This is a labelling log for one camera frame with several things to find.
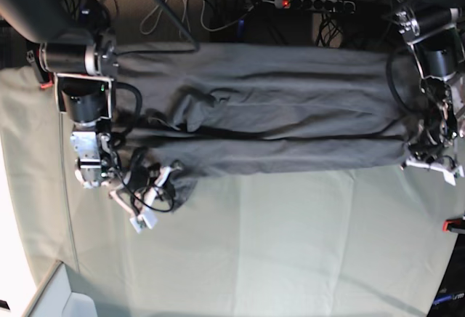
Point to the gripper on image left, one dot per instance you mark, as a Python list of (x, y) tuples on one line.
[(144, 191)]

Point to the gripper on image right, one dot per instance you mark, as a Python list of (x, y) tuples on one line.
[(434, 146)]

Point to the red clamp right edge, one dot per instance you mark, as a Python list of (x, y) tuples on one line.
[(456, 225)]

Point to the red clamp top left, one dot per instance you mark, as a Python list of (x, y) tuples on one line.
[(43, 77)]

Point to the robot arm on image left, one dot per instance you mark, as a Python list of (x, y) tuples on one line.
[(72, 48)]

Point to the black power strip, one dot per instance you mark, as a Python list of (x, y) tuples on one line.
[(318, 6)]

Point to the grey t-shirt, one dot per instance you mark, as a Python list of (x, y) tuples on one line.
[(242, 109)]

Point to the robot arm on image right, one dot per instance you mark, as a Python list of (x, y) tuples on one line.
[(432, 35)]

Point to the green table cloth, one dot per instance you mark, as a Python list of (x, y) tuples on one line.
[(355, 243)]

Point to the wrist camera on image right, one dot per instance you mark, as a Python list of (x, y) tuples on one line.
[(451, 175)]

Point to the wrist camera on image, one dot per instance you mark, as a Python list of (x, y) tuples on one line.
[(144, 220), (451, 175)]

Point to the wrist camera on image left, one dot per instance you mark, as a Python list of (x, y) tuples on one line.
[(144, 220)]

